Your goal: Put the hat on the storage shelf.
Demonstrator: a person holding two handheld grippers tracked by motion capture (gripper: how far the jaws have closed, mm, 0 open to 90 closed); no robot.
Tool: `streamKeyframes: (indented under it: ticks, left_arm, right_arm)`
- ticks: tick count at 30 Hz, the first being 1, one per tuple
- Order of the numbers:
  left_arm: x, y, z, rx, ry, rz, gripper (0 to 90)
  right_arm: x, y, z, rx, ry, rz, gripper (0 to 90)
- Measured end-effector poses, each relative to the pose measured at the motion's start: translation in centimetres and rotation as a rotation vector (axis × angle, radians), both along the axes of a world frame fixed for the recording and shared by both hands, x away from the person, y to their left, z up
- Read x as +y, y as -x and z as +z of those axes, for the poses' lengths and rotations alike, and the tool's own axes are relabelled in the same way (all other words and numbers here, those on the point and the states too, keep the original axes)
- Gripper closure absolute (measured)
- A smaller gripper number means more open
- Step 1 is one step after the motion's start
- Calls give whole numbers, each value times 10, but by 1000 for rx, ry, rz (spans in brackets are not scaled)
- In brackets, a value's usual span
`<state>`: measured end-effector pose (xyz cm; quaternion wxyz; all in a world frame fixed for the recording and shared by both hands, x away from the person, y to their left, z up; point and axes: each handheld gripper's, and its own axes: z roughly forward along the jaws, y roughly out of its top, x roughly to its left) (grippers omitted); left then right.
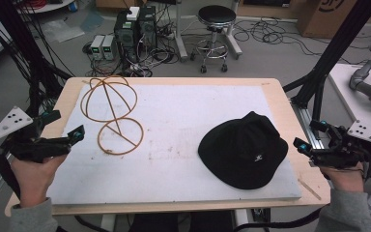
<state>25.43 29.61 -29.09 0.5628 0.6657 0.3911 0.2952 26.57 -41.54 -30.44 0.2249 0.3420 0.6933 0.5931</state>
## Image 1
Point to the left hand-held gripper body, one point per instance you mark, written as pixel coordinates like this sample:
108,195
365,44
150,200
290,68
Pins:
29,148

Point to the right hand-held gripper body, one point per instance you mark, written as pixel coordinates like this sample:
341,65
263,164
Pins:
341,151

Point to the rattan hat stand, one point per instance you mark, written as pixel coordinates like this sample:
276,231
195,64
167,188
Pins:
121,133

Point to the black bucket hat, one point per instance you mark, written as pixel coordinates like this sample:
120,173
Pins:
243,151

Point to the person's right hand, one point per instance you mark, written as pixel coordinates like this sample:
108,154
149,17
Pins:
344,179

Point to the person's left hand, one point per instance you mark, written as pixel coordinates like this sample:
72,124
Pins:
34,175

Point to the light wooden table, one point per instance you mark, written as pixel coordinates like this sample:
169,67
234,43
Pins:
290,103

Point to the white side table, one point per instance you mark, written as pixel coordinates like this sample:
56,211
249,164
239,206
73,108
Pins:
344,93

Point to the thin wooden stick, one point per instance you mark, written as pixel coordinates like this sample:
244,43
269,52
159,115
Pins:
309,189

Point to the person's right grey sleeve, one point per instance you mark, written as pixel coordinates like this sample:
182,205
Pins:
344,214

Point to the person's grey sleeve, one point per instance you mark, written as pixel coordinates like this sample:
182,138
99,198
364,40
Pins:
344,214
32,220

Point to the person's left grey sleeve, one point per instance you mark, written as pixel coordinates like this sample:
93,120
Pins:
32,220

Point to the grey power supply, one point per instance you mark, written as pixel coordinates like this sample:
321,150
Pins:
108,46
96,46

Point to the white foam board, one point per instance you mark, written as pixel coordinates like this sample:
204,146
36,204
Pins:
167,129

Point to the cardboard box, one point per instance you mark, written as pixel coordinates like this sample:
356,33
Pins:
335,16

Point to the black computer tower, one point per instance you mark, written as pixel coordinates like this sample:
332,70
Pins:
126,35
147,25

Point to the white box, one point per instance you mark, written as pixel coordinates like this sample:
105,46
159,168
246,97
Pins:
133,13

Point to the white desk legs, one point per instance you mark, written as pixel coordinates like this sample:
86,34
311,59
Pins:
180,38

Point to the black round stool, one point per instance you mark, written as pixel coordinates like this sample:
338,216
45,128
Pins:
216,16

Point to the aluminium rail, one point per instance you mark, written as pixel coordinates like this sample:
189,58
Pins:
306,119

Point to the black frame stand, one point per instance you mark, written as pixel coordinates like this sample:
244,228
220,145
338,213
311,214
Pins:
22,48
335,48

